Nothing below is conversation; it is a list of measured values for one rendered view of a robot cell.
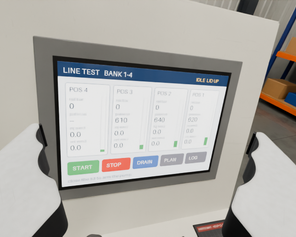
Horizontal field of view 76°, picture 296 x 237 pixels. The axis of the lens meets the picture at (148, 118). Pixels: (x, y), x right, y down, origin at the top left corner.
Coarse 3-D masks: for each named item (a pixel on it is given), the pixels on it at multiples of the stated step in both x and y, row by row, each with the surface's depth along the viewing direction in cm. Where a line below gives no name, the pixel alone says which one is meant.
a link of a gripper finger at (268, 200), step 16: (256, 144) 10; (272, 144) 10; (256, 160) 9; (272, 160) 9; (288, 160) 9; (256, 176) 8; (272, 176) 8; (288, 176) 8; (240, 192) 7; (256, 192) 7; (272, 192) 7; (288, 192) 7; (240, 208) 7; (256, 208) 7; (272, 208) 7; (288, 208) 7; (224, 224) 7; (240, 224) 6; (256, 224) 6; (272, 224) 6; (288, 224) 6
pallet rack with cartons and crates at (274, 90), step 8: (288, 24) 399; (288, 32) 405; (280, 40) 415; (280, 48) 421; (288, 48) 417; (272, 56) 433; (280, 56) 418; (288, 56) 404; (272, 64) 438; (288, 64) 476; (264, 80) 458; (272, 80) 452; (280, 80) 463; (264, 88) 472; (272, 88) 453; (280, 88) 435; (288, 88) 437; (264, 96) 457; (272, 96) 452; (280, 96) 442; (288, 96) 428; (280, 104) 426; (288, 104) 421
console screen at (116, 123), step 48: (48, 48) 34; (96, 48) 36; (48, 96) 36; (96, 96) 39; (144, 96) 42; (192, 96) 47; (48, 144) 39; (96, 144) 42; (144, 144) 46; (192, 144) 51; (96, 192) 46
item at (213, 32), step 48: (0, 0) 30; (48, 0) 32; (96, 0) 34; (144, 0) 37; (0, 48) 32; (144, 48) 40; (192, 48) 43; (240, 48) 47; (0, 96) 34; (240, 96) 52; (0, 144) 36; (240, 144) 58; (144, 192) 51; (192, 192) 58
